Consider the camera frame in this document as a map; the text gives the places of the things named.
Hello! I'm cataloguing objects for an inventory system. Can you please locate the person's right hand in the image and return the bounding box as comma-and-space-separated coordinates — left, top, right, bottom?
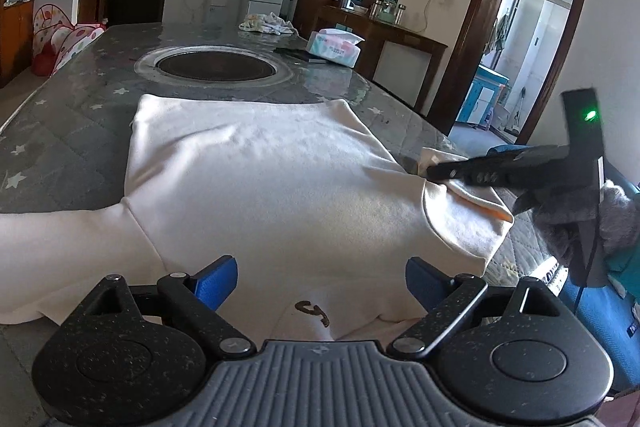
531, 181, 632, 267

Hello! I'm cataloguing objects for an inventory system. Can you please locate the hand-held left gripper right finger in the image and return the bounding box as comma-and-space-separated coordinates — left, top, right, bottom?
386, 257, 577, 360

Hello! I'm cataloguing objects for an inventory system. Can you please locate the cream sweatshirt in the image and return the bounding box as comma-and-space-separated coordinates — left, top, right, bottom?
0, 93, 516, 343

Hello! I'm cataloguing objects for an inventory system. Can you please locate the low wooden cabinet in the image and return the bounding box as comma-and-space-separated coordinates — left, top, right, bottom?
78, 0, 108, 28

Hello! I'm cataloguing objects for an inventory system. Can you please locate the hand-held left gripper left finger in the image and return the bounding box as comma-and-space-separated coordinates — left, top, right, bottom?
60, 255, 258, 363

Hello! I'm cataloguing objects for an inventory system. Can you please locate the light blue cabinet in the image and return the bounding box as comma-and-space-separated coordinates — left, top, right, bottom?
460, 67, 511, 128

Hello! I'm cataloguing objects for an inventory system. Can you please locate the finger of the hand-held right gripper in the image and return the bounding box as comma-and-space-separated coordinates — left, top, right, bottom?
486, 145, 540, 160
427, 155, 531, 188

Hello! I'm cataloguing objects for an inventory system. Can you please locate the wooden sideboard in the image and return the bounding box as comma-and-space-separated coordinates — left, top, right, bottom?
317, 4, 448, 112

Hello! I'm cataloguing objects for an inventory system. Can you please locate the round built-in cooktop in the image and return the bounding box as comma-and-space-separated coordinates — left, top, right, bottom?
134, 45, 296, 88

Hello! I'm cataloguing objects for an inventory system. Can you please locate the dotted play tent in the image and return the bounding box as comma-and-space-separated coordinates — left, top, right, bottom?
32, 4, 107, 76

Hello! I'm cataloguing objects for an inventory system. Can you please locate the tissue pack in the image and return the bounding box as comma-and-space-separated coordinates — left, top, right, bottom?
305, 28, 365, 68

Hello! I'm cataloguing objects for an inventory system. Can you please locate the white water dispenser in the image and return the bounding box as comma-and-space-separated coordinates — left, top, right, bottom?
206, 0, 232, 25

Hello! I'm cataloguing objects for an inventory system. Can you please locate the flat black device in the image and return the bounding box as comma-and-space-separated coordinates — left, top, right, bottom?
272, 48, 326, 64

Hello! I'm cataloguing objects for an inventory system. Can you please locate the crumpled patterned cloth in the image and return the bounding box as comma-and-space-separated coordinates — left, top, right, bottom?
238, 13, 296, 36

